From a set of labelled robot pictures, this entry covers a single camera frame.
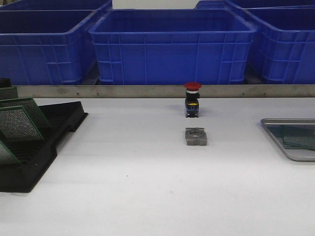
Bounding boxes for green perforated circuit board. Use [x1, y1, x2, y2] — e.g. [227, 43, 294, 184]
[268, 125, 315, 150]
[0, 97, 51, 129]
[0, 87, 18, 100]
[0, 142, 20, 165]
[0, 106, 44, 142]
[281, 125, 315, 147]

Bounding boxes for metal tray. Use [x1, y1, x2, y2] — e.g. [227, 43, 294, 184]
[260, 118, 315, 162]

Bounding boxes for black slotted board rack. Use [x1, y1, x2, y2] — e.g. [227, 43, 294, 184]
[0, 78, 89, 194]

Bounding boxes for grey square mounting block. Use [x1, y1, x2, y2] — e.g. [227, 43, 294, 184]
[185, 127, 207, 146]

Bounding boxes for red emergency stop button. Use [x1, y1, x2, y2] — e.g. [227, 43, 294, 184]
[184, 82, 202, 118]

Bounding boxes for blue plastic crate centre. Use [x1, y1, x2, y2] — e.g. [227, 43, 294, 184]
[89, 9, 255, 85]

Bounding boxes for blue plastic crate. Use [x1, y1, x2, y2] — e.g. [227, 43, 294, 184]
[0, 10, 97, 85]
[244, 8, 315, 85]
[89, 9, 255, 85]

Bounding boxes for blue crate rear right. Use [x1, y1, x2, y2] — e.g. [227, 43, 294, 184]
[194, 0, 315, 9]

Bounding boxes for blue plastic crate left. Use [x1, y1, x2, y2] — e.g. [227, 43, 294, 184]
[0, 10, 97, 85]

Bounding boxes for blue plastic crate right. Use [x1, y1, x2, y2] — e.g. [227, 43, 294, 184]
[244, 8, 315, 85]

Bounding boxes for steel shelf rail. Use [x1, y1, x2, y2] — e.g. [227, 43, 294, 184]
[17, 85, 315, 98]

